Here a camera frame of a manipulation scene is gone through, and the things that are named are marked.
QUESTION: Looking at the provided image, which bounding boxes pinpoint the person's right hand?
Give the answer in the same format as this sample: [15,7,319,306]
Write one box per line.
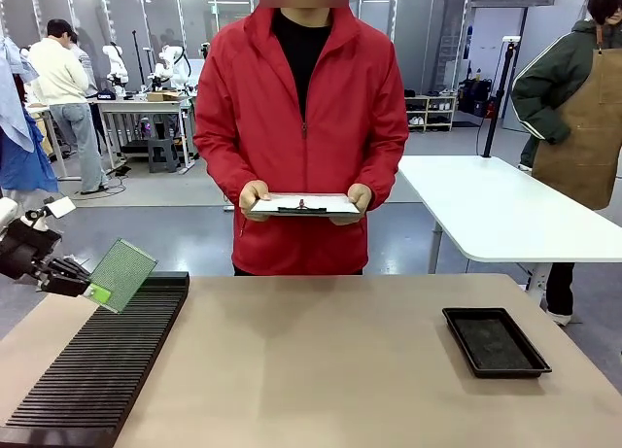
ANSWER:
[238,180,272,223]

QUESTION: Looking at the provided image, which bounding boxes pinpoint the black slotted PCB rack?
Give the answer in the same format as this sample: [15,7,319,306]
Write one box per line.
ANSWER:
[0,271,190,445]

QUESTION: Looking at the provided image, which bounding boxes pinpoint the red-sleeved right forearm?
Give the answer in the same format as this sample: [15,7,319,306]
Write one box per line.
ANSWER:
[192,126,255,211]

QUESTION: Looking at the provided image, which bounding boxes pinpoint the grey step stool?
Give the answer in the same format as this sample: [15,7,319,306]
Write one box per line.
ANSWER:
[147,136,182,174]

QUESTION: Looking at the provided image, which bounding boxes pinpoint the person's left hand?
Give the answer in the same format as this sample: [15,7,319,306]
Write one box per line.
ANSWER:
[329,183,375,226]

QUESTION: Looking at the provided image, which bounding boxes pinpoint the person in blue clothes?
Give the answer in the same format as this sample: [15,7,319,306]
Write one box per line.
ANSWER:
[0,34,60,199]

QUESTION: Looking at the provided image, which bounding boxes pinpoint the white shoe shelf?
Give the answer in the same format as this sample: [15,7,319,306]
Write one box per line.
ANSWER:
[403,93,459,133]

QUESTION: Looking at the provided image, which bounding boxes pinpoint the large white background robot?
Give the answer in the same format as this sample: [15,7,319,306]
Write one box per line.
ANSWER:
[152,44,194,92]

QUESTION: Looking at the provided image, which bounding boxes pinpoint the white background workbench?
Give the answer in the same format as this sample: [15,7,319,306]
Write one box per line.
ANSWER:
[86,94,197,176]

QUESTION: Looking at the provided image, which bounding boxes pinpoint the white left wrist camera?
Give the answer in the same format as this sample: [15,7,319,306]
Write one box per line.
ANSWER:
[24,196,78,231]

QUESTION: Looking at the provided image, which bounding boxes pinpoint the black equipment cases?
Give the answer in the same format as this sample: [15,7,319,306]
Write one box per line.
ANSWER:
[458,77,496,118]

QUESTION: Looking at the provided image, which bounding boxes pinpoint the person in red jacket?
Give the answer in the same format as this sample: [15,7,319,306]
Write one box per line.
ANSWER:
[192,0,410,277]

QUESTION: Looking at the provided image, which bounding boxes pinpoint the white rounded table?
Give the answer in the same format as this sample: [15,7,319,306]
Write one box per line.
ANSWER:
[397,155,622,306]

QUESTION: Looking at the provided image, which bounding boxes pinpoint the small white background robot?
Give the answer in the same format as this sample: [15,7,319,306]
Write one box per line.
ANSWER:
[102,41,130,100]

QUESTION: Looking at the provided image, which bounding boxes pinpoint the white clipboard with black clip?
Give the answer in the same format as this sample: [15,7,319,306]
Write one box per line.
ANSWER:
[249,191,364,219]

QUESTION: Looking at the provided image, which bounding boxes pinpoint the red-sleeved left forearm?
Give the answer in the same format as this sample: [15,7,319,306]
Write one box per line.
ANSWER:
[358,126,410,212]

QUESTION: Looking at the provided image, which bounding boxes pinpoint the person in white sweater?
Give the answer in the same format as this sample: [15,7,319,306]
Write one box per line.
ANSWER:
[27,18,111,196]

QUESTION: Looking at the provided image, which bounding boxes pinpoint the black tripod pole with camera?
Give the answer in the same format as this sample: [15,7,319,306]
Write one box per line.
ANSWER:
[479,35,522,159]

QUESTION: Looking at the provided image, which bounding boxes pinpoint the person in brown apron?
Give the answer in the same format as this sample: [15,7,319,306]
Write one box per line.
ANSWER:
[510,0,622,327]

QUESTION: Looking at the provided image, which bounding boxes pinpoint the thin black background stand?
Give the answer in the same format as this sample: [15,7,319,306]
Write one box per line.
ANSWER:
[131,28,146,95]

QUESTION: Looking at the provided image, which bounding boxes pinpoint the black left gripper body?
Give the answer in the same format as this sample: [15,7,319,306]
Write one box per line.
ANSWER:
[0,219,63,281]

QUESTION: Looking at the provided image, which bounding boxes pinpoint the green perforated PCB board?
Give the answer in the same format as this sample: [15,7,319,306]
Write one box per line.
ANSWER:
[88,238,159,315]

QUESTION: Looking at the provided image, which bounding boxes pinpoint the black plastic tray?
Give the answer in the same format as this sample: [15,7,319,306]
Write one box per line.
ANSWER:
[441,306,553,379]

